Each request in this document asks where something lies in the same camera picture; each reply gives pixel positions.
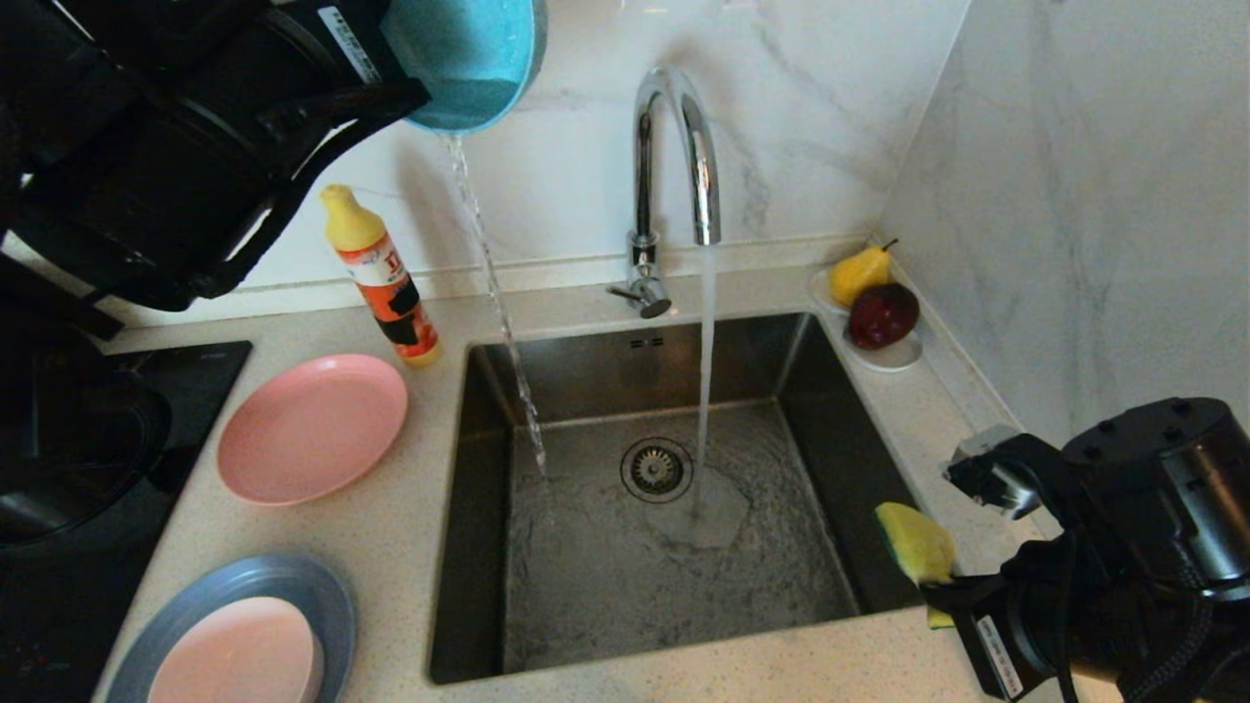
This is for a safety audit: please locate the yellow sponge brush with handle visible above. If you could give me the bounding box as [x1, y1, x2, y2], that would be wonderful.
[874, 501, 957, 630]

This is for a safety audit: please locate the teal bowl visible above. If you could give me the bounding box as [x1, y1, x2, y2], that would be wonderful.
[381, 0, 548, 135]

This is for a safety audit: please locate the yellow-capped orange dish soap bottle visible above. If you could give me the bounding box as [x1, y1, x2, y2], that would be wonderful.
[320, 185, 442, 369]

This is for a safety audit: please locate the chrome gooseneck faucet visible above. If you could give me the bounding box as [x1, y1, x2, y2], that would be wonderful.
[605, 64, 724, 321]

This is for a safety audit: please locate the stainless steel sink basin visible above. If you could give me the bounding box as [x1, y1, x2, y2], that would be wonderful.
[428, 310, 963, 684]

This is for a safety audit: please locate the small white fruit dish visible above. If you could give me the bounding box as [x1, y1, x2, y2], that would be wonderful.
[809, 270, 925, 374]

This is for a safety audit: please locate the dark red apple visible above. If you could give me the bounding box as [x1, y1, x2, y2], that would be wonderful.
[848, 283, 921, 351]

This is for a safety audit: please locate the round metal drain strainer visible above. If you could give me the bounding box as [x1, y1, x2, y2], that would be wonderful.
[620, 437, 694, 505]

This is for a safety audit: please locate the yellow pear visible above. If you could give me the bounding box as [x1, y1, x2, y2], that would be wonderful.
[830, 240, 898, 310]

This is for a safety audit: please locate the black glass induction cooktop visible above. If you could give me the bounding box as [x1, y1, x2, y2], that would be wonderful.
[0, 340, 253, 703]

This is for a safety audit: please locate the large pink plate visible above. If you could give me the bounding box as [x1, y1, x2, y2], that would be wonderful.
[217, 353, 409, 507]

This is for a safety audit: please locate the black frying pan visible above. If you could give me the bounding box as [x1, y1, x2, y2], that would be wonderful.
[0, 386, 172, 548]

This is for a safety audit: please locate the large blue-grey plate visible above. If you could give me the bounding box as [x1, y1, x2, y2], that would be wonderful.
[105, 555, 356, 703]

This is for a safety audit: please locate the pink bowl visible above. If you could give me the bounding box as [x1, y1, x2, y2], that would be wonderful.
[146, 597, 325, 703]

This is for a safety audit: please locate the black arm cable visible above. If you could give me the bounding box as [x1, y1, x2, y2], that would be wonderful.
[1047, 552, 1212, 703]

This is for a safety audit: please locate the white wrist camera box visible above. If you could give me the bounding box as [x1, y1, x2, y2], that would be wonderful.
[943, 425, 1046, 518]

